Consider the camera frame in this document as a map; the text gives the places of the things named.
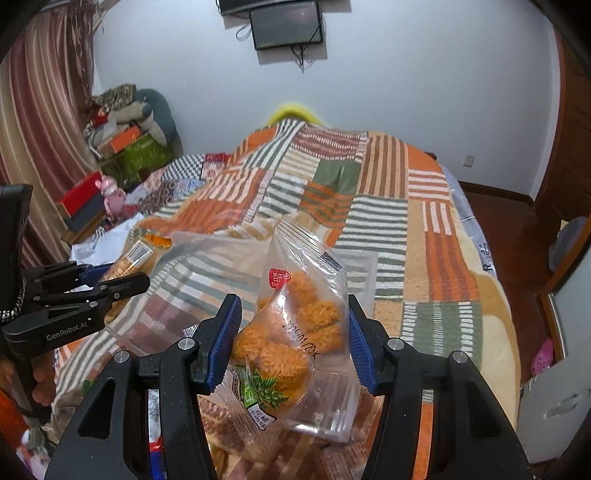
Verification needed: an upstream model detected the yellow chair back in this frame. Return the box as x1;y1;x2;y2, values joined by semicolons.
266;103;322;126

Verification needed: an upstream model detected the grey stuffed pillow pile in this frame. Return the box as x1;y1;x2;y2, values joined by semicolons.
83;84;177;148

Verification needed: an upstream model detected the red gift box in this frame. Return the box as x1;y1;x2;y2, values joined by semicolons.
56;171;102;218

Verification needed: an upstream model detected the small black wall monitor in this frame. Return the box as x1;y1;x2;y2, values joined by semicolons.
249;1;324;51

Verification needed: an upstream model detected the bread pack with barcode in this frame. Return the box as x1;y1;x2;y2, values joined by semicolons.
98;232;174;324

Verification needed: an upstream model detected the orange flat box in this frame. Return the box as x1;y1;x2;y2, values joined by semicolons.
97;125;141;159

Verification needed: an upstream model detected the large black wall television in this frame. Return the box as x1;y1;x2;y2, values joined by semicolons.
215;0;300;19

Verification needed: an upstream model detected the white plastic bag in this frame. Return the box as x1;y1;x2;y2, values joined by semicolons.
69;213;144;266

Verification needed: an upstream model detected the clear plastic storage bin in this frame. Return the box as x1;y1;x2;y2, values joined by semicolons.
106;232;361;442

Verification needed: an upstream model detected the orange crispy snack clear bag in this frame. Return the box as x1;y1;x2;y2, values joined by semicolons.
221;216;349;435

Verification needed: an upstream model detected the person's left hand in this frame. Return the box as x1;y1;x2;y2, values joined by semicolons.
0;354;59;409

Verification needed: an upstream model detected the blue Japanese biscuit bag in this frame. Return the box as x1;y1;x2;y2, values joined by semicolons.
149;437;166;480

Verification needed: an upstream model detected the green cardboard box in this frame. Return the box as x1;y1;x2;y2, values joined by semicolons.
98;134;174;189

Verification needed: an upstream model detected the red striped curtain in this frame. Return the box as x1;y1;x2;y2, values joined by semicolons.
1;1;97;267

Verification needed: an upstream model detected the white wall socket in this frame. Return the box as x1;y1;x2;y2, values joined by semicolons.
463;155;475;168

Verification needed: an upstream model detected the pink plush toy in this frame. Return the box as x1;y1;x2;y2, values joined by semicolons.
95;175;126;219

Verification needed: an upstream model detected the patchwork striped bedspread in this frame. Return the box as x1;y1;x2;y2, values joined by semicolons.
51;119;521;479

